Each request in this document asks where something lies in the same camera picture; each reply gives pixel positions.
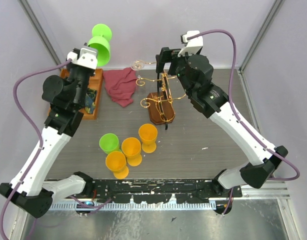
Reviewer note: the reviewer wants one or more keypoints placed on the gold wire glass rack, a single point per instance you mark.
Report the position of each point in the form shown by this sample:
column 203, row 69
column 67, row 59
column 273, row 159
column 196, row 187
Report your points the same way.
column 159, row 103

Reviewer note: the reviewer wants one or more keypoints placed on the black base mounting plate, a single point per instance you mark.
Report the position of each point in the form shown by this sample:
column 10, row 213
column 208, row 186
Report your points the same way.
column 152, row 191

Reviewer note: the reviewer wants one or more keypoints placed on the green goblet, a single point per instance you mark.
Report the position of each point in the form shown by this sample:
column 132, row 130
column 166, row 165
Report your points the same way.
column 101, row 36
column 109, row 143

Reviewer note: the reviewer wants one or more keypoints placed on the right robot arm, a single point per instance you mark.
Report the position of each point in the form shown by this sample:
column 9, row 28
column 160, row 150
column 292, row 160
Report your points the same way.
column 195, row 75

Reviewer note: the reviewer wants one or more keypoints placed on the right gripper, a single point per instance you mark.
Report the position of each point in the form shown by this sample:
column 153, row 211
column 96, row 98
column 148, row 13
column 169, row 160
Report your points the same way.
column 167, row 55

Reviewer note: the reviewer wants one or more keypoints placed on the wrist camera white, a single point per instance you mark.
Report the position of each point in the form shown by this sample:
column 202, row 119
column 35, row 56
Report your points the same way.
column 191, row 46
column 87, row 57

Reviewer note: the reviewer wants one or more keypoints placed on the orange goblet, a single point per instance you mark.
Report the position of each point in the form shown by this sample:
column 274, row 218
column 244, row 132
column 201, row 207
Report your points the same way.
column 116, row 162
column 148, row 134
column 131, row 147

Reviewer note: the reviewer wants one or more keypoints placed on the wooden compartment tray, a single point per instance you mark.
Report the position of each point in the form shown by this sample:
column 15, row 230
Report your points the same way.
column 59, row 92

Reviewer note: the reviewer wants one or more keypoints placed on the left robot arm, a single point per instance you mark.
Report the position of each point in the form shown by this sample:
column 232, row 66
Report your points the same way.
column 28, row 190

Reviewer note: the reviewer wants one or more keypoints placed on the orange goblet front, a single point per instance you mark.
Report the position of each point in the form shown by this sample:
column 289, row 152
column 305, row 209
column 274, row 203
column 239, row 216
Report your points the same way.
column 116, row 162

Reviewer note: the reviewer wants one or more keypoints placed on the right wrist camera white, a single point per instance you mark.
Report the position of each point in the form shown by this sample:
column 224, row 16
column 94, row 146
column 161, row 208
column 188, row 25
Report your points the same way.
column 191, row 46

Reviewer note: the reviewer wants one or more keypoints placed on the clear wine glass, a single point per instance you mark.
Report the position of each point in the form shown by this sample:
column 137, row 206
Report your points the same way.
column 137, row 65

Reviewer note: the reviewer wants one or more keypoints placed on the maroon cloth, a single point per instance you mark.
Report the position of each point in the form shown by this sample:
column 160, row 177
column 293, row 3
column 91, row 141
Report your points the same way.
column 120, row 85

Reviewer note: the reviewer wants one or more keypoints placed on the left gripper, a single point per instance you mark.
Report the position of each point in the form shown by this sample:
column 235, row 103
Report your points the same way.
column 72, row 65

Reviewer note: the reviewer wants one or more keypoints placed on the blue yellow floral cloth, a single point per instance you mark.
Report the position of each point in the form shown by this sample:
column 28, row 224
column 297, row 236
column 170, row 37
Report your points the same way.
column 90, row 101

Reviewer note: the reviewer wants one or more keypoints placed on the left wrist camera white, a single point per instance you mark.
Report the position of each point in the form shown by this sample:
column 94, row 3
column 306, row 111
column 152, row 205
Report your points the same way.
column 87, row 57

